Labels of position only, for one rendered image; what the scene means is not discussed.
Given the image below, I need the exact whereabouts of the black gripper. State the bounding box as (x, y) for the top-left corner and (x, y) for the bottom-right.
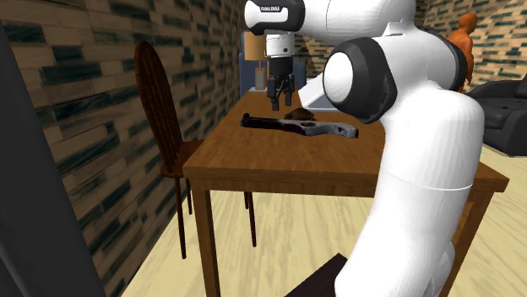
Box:
(267, 57), (296, 112)

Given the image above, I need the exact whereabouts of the dark brown domed object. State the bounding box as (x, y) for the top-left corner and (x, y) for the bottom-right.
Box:
(284, 107), (318, 122)

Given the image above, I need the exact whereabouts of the white flat slab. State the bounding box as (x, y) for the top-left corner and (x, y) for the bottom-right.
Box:
(296, 75), (344, 112)

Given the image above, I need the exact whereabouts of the black long metal tool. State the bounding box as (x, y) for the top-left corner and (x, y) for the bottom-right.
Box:
(240, 112), (360, 140)

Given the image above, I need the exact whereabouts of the dark blue cabinet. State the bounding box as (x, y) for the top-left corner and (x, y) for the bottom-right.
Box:
(238, 30), (308, 99)

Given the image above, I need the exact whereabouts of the orange shade table lamp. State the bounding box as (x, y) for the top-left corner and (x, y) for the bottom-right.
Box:
(242, 31), (269, 92)

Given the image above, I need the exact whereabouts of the brown wooden table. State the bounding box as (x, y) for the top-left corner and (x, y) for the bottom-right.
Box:
(182, 89), (511, 297)

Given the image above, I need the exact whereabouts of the dark brown wooden chair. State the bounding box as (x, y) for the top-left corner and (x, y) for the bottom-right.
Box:
(133, 40), (258, 261)

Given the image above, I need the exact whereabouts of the dark robot stand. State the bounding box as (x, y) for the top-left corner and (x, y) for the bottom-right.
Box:
(284, 253), (350, 297)

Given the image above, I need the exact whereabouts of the orange human figure statue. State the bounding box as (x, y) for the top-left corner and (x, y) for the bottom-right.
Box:
(446, 12), (479, 94)

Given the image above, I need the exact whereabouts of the black leather sofa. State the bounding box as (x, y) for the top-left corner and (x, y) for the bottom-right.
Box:
(466, 73), (527, 158)

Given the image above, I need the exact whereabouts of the dark grey tall panel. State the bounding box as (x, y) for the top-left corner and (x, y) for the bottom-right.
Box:
(0, 20), (108, 297)

